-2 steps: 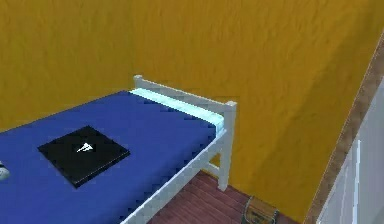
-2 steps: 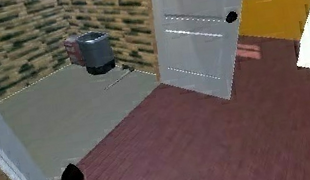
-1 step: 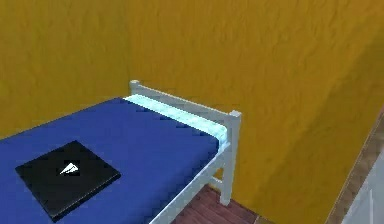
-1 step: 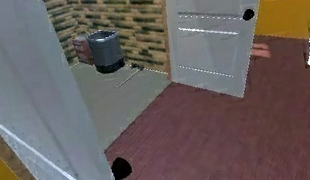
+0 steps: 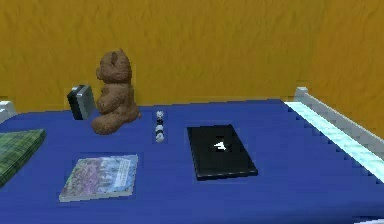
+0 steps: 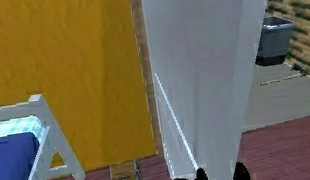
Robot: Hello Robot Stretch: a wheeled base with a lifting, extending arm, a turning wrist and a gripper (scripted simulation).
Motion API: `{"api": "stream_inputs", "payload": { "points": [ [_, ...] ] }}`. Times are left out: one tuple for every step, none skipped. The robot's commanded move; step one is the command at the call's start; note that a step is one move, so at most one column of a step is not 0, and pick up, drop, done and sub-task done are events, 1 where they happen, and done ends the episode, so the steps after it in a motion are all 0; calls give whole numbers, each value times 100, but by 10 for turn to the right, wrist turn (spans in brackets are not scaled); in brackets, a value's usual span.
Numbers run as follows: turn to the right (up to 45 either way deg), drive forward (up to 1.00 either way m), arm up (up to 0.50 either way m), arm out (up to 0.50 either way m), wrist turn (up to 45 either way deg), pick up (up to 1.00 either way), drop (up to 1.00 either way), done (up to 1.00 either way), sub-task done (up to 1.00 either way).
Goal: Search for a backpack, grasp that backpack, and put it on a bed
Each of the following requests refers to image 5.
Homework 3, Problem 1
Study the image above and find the blue bed with white frame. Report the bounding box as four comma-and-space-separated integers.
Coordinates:
0, 86, 384, 224

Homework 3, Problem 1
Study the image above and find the pale patterned book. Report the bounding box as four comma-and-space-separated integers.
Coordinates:
58, 153, 139, 203

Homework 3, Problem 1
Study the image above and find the green plaid pillow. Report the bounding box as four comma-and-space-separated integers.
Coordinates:
0, 128, 47, 188

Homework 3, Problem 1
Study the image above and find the black closed laptop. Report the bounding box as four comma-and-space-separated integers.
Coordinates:
186, 124, 259, 181

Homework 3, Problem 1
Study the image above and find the black and grey box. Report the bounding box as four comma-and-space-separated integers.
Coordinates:
66, 84, 97, 121

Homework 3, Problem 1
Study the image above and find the brown teddy bear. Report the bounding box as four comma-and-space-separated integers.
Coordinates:
91, 48, 142, 136

